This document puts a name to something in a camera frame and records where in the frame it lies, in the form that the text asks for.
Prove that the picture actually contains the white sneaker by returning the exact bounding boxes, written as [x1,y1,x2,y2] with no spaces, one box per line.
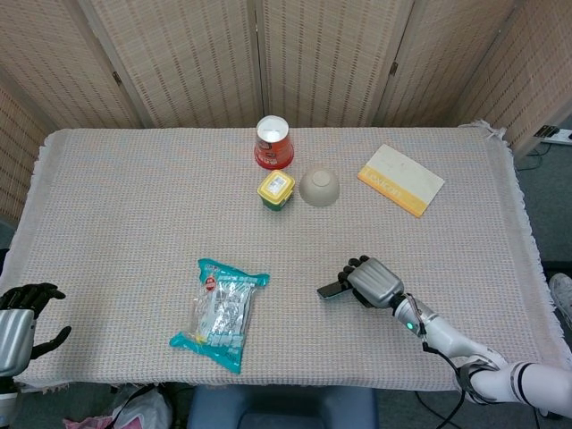
[548,273,572,334]

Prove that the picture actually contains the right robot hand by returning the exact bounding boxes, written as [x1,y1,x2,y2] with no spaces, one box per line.
[337,255,406,310]

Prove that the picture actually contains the black smartphone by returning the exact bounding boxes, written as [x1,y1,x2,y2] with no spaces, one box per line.
[316,281,357,299]

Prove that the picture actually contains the white yellow booklet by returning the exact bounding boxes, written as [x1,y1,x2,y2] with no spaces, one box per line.
[357,143,446,219]

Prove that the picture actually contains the yellow lid green container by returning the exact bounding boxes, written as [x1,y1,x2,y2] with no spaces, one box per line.
[256,169,298,212]

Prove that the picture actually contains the white plastic bag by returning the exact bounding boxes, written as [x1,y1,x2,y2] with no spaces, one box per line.
[62,384,173,429]

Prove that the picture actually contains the black floor cable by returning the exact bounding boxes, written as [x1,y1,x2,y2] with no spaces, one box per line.
[413,389,475,429]

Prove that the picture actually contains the beige upturned bowl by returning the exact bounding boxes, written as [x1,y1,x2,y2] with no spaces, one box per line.
[299,164,341,208]

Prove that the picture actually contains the teal snack packet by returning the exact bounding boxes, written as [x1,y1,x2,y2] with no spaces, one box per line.
[169,257,271,375]

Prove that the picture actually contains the folding bamboo screen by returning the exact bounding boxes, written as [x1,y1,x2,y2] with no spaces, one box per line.
[0,0,572,224]

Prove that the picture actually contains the woven beige tablecloth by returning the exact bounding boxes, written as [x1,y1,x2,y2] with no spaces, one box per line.
[0,119,564,394]

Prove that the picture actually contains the white power strip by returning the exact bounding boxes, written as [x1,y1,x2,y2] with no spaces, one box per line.
[535,125,572,145]

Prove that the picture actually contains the blue chair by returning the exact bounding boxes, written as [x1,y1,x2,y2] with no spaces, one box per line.
[186,383,380,429]

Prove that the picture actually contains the red instant noodle cup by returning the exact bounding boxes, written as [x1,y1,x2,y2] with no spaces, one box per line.
[253,114,297,172]

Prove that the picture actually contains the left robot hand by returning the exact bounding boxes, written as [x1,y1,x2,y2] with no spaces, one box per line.
[0,282,72,379]

